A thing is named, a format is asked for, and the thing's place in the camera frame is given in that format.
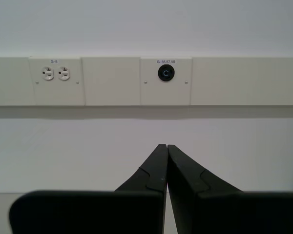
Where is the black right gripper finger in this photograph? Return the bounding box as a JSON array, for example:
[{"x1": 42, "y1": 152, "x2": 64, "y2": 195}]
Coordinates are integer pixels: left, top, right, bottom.
[
  {"x1": 9, "y1": 143, "x2": 168, "y2": 234},
  {"x1": 167, "y1": 144, "x2": 293, "y2": 234}
]

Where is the cream duplex outlet plate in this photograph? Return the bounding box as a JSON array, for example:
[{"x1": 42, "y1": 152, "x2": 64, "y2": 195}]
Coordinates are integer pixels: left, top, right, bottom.
[{"x1": 28, "y1": 57, "x2": 86, "y2": 106}]

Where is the cream blank cover plate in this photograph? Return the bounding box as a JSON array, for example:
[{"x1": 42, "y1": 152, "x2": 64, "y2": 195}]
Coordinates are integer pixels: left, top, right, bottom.
[{"x1": 82, "y1": 57, "x2": 141, "y2": 106}]

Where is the cream round socket plate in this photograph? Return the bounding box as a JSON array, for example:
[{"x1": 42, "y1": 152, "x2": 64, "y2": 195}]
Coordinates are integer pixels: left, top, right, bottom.
[{"x1": 140, "y1": 57, "x2": 193, "y2": 106}]

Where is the white power receptacle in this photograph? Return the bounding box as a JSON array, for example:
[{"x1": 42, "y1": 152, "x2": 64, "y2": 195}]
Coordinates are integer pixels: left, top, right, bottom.
[
  {"x1": 58, "y1": 66, "x2": 71, "y2": 81},
  {"x1": 41, "y1": 66, "x2": 55, "y2": 81}
]

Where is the black round twist-lock socket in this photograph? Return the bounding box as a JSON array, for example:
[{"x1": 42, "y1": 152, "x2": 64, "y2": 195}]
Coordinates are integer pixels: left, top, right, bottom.
[{"x1": 157, "y1": 64, "x2": 176, "y2": 83}]

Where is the cream wall cable raceway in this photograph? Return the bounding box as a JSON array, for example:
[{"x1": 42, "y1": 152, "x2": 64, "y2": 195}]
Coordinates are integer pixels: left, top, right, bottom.
[{"x1": 0, "y1": 56, "x2": 293, "y2": 107}]

